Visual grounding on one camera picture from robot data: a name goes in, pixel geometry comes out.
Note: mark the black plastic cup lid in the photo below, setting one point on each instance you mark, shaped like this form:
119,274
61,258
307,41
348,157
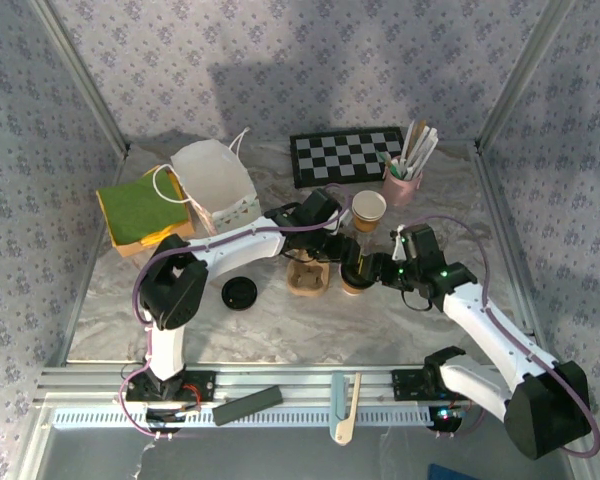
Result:
355,277
239,295

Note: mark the pulp cardboard cup carrier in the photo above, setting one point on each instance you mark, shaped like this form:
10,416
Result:
307,282

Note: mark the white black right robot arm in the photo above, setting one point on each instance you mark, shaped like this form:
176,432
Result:
490,330

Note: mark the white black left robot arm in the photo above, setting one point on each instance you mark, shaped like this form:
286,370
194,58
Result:
240,245

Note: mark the pink holder cup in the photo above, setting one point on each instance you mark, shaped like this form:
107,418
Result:
400,190

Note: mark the black grey checkerboard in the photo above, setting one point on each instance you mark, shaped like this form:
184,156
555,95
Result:
345,157

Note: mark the green stirrer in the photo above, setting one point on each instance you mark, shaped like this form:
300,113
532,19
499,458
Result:
395,166

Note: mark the white printed paper bag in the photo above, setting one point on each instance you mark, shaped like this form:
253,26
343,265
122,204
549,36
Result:
210,175

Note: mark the white wrapped straw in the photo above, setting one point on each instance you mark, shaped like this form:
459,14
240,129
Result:
424,147
431,142

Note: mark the wooden spoon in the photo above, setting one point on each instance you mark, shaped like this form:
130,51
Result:
352,400

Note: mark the small circuit board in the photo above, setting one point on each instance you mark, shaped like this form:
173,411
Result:
445,416
166,417

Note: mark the wooden stirrer stick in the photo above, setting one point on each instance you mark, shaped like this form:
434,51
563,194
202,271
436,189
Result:
422,127
411,135

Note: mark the black flat bar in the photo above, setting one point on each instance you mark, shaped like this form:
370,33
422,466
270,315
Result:
247,405

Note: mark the brown cardboard napkin box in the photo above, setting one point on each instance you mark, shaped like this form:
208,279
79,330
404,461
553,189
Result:
127,250

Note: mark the blue flat object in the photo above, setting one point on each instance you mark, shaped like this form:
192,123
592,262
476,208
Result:
450,474

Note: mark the light blue clamp bracket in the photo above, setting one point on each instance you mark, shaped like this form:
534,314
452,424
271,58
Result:
338,395

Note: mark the aluminium frame rail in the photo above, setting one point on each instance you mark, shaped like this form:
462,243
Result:
290,385

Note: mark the aluminium frame post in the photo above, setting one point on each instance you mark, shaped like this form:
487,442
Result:
520,75
86,75

